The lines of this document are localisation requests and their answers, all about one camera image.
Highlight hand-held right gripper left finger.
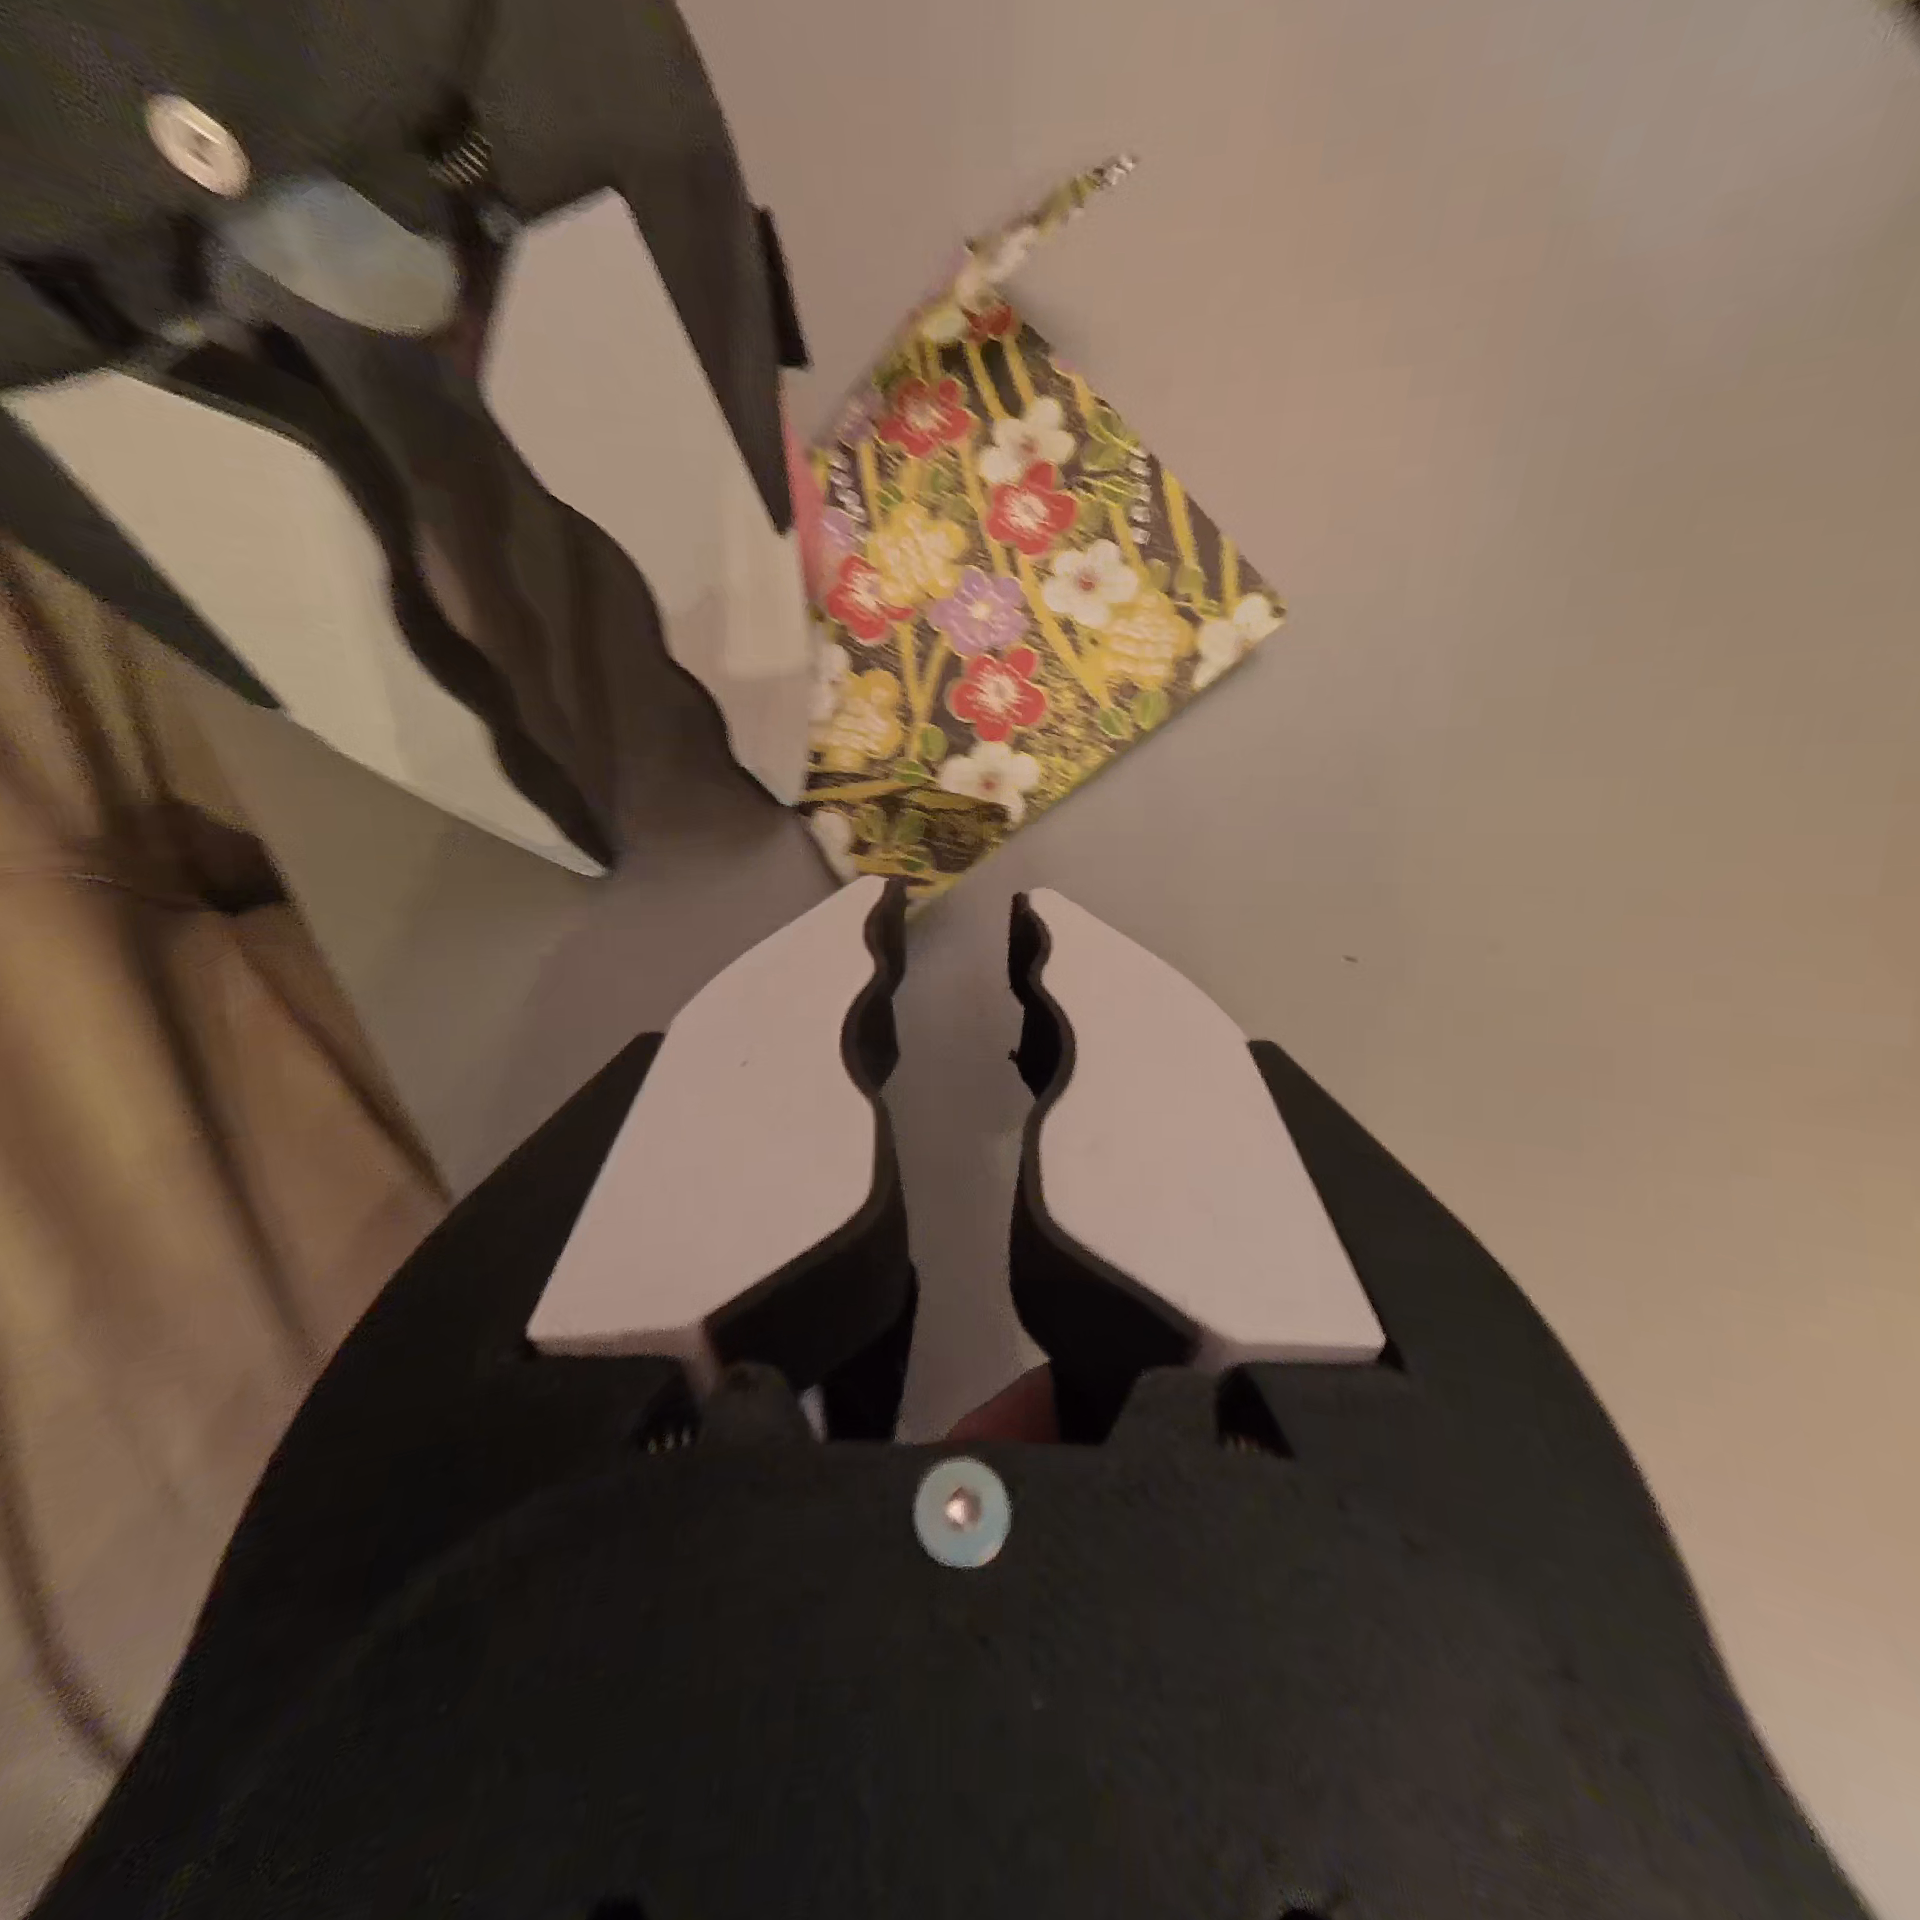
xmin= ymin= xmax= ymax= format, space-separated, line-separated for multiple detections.
xmin=521 ymin=877 xmax=919 ymax=1446

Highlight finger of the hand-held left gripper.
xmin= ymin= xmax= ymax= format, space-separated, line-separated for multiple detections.
xmin=11 ymin=353 xmax=623 ymax=879
xmin=359 ymin=187 xmax=829 ymax=812

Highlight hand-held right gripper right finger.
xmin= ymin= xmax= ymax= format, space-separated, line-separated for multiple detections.
xmin=1004 ymin=885 xmax=1390 ymax=1446

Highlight floral origami paper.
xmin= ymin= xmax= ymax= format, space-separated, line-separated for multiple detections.
xmin=794 ymin=151 xmax=1289 ymax=911

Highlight person's beige clothing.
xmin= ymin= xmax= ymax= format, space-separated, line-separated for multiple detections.
xmin=0 ymin=541 xmax=451 ymax=1862

